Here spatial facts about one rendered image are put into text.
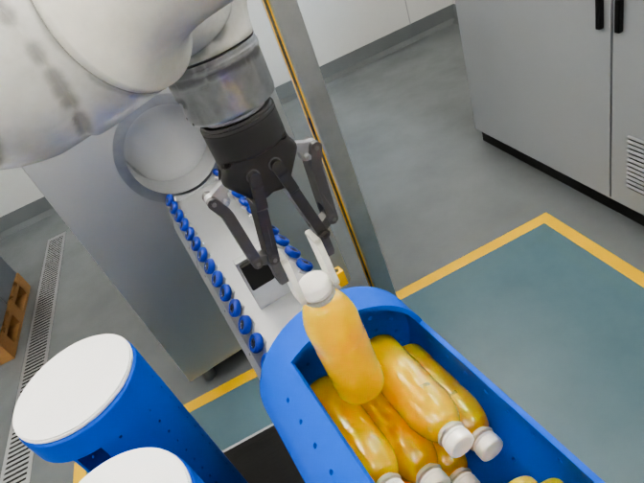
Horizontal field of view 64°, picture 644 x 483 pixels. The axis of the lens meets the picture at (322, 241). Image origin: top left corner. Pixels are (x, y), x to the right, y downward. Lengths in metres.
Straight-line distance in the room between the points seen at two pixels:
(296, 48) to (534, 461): 0.95
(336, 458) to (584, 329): 1.73
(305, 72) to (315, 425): 0.85
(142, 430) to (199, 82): 0.92
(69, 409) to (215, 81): 0.90
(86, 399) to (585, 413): 1.57
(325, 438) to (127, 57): 0.50
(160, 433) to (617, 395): 1.52
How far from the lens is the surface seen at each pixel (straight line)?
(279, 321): 1.24
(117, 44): 0.29
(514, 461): 0.82
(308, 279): 0.61
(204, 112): 0.46
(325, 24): 5.23
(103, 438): 1.21
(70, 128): 0.31
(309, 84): 1.28
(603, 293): 2.41
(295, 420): 0.72
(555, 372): 2.15
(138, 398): 1.22
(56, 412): 1.25
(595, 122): 2.57
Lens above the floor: 1.74
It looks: 35 degrees down
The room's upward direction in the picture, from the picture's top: 23 degrees counter-clockwise
